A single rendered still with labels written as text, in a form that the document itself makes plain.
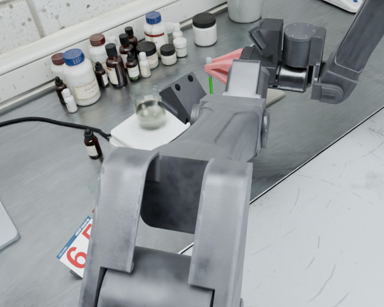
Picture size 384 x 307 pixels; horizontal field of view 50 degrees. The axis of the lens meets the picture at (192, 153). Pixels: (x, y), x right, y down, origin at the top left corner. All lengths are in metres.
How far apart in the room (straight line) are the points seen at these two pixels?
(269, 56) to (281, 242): 0.35
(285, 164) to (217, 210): 0.62
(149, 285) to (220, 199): 0.07
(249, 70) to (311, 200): 0.35
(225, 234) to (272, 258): 0.49
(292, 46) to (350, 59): 0.10
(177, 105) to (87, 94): 0.52
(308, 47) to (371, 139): 0.28
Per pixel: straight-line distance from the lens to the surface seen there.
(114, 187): 0.25
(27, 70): 1.13
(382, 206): 0.82
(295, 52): 0.76
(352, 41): 0.75
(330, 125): 0.95
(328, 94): 0.78
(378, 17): 0.73
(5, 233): 0.84
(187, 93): 0.55
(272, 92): 1.01
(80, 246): 0.74
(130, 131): 0.82
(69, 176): 0.90
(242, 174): 0.24
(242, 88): 0.52
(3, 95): 1.14
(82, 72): 1.01
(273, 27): 0.77
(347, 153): 0.90
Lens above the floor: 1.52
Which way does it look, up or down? 45 degrees down
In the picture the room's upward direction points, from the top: 7 degrees counter-clockwise
